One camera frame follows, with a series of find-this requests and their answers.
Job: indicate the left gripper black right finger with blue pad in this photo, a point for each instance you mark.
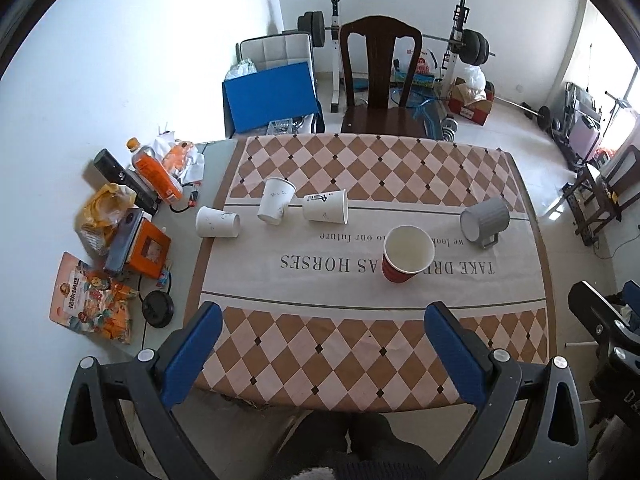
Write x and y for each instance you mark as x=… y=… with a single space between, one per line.
x=550 y=442

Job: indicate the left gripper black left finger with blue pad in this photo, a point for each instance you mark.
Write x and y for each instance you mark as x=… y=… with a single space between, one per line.
x=95 y=441

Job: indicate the red ripple paper cup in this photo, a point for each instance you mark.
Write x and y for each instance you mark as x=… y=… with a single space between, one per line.
x=407 y=252

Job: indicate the white paper cup lying left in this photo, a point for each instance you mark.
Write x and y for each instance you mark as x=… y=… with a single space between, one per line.
x=210 y=223

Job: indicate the white paper cup lying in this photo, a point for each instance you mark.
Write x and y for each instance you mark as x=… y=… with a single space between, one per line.
x=210 y=223
x=331 y=207

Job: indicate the white paper cup upright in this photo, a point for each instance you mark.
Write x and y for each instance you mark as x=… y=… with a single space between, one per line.
x=276 y=197

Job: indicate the white paper cup lying middle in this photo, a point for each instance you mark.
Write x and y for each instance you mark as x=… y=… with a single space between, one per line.
x=331 y=207

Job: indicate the orange snack bag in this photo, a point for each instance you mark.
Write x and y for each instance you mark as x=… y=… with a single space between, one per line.
x=87 y=300

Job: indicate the black round lid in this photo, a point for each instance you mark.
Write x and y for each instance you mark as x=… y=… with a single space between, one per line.
x=157 y=308

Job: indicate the orange box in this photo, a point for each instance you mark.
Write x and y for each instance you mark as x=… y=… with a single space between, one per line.
x=138 y=246

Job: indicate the yellow plastic bag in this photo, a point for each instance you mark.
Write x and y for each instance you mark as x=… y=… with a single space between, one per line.
x=97 y=222

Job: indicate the grey ribbed mug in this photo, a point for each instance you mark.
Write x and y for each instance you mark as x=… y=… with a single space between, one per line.
x=481 y=224

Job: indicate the black rectangular device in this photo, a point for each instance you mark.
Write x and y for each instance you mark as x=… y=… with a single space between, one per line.
x=114 y=172

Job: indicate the orange juice bottle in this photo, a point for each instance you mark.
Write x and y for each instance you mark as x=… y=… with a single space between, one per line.
x=149 y=167

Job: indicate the checkered brown tablecloth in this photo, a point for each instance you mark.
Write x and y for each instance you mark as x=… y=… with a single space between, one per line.
x=309 y=318

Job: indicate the small dumbbell bar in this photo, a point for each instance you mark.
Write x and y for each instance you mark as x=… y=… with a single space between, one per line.
x=542 y=115

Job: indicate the red cardboard box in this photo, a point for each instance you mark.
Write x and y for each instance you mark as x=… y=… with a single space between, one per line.
x=469 y=103

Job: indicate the dark wooden chair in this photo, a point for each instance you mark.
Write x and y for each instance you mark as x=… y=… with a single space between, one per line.
x=377 y=117

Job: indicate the blue board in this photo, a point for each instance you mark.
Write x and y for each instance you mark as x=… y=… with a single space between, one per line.
x=278 y=93

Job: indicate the barbell weight rack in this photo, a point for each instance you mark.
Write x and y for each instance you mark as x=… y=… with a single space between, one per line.
x=462 y=44

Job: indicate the white padded chair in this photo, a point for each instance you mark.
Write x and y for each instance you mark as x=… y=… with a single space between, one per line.
x=273 y=51

